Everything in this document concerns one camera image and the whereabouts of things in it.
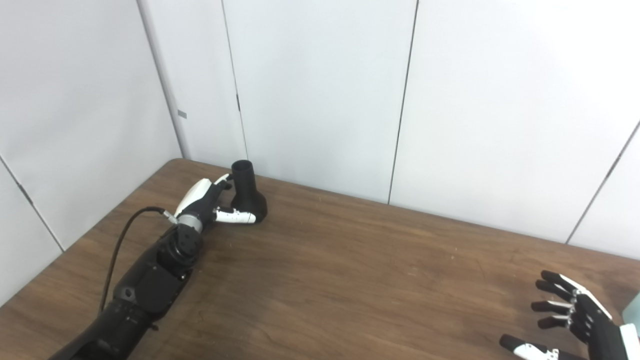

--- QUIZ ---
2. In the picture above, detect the light-blue cylindrical hose piece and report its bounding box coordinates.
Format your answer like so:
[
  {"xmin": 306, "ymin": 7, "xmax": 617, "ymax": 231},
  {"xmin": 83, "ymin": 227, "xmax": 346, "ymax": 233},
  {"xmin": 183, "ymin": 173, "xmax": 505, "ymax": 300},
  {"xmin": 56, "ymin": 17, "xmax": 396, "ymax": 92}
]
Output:
[{"xmin": 624, "ymin": 292, "xmax": 640, "ymax": 326}]

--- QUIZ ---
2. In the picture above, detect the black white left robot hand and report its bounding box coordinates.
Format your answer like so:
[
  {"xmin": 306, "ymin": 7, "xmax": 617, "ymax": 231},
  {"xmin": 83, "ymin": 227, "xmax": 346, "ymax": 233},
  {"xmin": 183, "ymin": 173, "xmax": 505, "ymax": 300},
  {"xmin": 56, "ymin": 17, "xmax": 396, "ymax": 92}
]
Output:
[{"xmin": 172, "ymin": 173, "xmax": 257, "ymax": 228}]

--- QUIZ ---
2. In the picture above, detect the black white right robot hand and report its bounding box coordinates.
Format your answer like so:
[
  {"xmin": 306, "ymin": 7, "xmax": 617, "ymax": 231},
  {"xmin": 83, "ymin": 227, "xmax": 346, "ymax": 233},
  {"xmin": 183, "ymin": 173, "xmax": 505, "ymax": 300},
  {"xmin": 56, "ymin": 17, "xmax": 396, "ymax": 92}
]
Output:
[{"xmin": 499, "ymin": 270, "xmax": 640, "ymax": 360}]

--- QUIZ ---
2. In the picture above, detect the black funnel-shaped nozzle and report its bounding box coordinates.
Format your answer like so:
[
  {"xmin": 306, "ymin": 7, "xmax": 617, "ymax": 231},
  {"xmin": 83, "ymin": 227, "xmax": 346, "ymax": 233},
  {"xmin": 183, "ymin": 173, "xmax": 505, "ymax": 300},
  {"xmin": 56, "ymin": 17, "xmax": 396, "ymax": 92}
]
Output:
[{"xmin": 231, "ymin": 160, "xmax": 268, "ymax": 226}]

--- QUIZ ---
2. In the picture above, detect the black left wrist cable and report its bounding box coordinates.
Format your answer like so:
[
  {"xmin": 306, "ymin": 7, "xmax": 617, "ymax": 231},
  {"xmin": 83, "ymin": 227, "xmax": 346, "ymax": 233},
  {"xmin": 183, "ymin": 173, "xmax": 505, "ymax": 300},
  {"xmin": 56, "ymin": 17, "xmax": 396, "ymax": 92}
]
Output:
[{"xmin": 98, "ymin": 206, "xmax": 177, "ymax": 313}]

